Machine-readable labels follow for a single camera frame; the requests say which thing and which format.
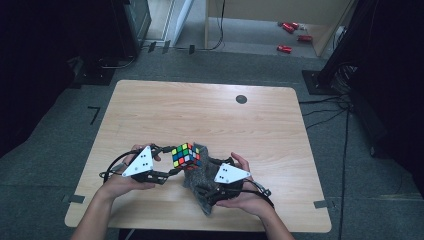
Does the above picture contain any multicoloured puzzle cube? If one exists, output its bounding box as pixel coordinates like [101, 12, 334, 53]
[171, 142, 202, 170]

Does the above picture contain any black metal stand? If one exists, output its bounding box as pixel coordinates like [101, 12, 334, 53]
[301, 0, 381, 96]

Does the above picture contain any left hand-held gripper cable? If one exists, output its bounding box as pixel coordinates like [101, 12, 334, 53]
[99, 149, 142, 184]

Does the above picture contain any bundle of cables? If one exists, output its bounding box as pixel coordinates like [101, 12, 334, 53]
[331, 63, 358, 95]

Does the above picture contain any long black floor cable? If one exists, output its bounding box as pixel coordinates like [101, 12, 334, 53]
[337, 105, 352, 240]

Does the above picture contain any light wooden desk frame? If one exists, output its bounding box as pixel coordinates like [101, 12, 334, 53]
[203, 0, 354, 58]

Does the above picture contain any grey fuzzy cloth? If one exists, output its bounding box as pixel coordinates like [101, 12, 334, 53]
[182, 143, 234, 217]

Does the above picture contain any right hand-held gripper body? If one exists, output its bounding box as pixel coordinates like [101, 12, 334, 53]
[209, 162, 252, 205]

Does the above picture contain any dark curtain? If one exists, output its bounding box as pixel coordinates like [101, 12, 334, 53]
[349, 0, 424, 201]
[0, 0, 116, 158]

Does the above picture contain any right hand-held gripper cable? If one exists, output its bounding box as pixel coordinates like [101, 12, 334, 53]
[245, 179, 276, 210]

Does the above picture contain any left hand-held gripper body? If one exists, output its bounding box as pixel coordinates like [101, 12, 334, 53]
[121, 145, 168, 185]

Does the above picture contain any black cabinet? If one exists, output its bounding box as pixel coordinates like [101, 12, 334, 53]
[111, 0, 153, 59]

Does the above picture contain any hand-held gripper cable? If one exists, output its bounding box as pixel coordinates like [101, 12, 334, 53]
[99, 149, 142, 184]
[245, 179, 276, 210]

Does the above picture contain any person's left hand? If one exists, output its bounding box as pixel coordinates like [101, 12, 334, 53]
[99, 143, 162, 202]

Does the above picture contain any black hanging cable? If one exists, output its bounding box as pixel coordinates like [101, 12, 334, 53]
[191, 0, 226, 52]

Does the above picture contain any black coiled cable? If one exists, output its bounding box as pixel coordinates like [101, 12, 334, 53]
[98, 54, 138, 70]

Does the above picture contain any black stand base plate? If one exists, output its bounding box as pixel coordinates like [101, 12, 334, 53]
[71, 61, 117, 87]

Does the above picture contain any white panel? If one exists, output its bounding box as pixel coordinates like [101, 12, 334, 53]
[171, 0, 196, 46]

